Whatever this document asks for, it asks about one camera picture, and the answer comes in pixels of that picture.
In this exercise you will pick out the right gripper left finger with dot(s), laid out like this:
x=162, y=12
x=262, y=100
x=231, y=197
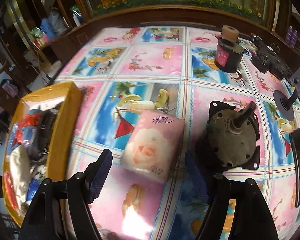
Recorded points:
x=96, y=174

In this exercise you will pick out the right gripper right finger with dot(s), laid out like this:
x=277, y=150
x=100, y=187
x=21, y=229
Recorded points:
x=197, y=178

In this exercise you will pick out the pink tissue pack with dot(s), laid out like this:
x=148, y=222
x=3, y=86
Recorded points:
x=153, y=145

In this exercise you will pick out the red plastic bag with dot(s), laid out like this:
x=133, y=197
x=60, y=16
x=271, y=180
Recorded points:
x=30, y=120

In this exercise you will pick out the blue tissue pack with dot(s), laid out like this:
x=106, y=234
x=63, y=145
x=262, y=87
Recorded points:
x=33, y=187

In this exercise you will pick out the black snack packet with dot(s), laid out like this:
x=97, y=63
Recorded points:
x=46, y=130

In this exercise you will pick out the large black gear motor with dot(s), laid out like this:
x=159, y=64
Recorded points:
x=229, y=139

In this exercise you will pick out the white cloth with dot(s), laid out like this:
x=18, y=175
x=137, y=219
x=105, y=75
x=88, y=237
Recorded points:
x=20, y=172

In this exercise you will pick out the yellow cardboard box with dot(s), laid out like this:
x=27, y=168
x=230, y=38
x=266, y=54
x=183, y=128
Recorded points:
x=66, y=97

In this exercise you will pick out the colourful patterned tablecloth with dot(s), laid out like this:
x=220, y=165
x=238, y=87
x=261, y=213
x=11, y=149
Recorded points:
x=146, y=97

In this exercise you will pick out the wooden chair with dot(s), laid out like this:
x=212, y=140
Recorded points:
x=7, y=102

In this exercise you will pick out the purple phone stand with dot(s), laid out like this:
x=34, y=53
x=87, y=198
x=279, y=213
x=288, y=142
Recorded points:
x=283, y=103

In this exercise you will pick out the purple bottles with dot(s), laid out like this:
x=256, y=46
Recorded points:
x=291, y=37

